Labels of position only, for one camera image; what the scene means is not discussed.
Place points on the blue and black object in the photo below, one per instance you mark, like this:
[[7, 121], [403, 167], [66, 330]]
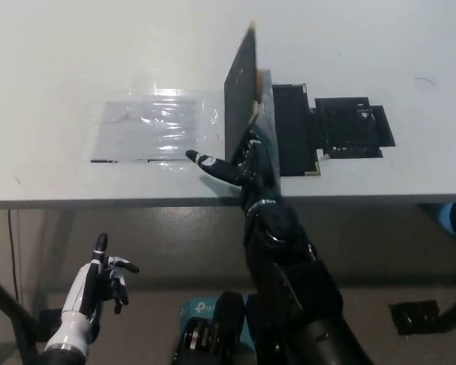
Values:
[[446, 220]]

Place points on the teal tp-link box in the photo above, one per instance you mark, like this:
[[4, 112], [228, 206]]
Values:
[[197, 310]]

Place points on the black square frame fixture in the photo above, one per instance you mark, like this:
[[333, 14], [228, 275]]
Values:
[[349, 127]]

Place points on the clear plastic sheet with paper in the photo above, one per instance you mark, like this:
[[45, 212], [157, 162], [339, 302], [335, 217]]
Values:
[[148, 125]]

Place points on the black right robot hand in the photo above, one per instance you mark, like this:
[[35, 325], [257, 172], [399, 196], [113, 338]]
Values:
[[251, 171]]

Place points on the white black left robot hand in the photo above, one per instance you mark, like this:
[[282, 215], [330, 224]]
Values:
[[80, 292]]

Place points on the black USC diary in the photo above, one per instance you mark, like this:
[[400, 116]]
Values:
[[243, 95]]

